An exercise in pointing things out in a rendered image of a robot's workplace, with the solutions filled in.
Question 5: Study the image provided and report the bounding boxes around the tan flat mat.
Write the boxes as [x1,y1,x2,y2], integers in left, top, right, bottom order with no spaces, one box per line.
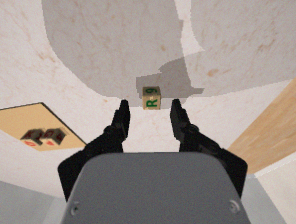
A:
[0,102,86,152]

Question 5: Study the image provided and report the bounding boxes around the wooden letter block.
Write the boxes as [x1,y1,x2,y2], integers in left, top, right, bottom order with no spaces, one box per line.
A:
[39,129,66,146]
[142,86,161,110]
[20,129,44,147]

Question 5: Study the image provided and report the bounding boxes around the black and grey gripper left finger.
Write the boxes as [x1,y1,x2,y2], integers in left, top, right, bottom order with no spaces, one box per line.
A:
[57,99,131,203]

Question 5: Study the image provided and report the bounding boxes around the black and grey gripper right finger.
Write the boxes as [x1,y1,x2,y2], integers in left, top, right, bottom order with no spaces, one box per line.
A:
[170,99,248,200]

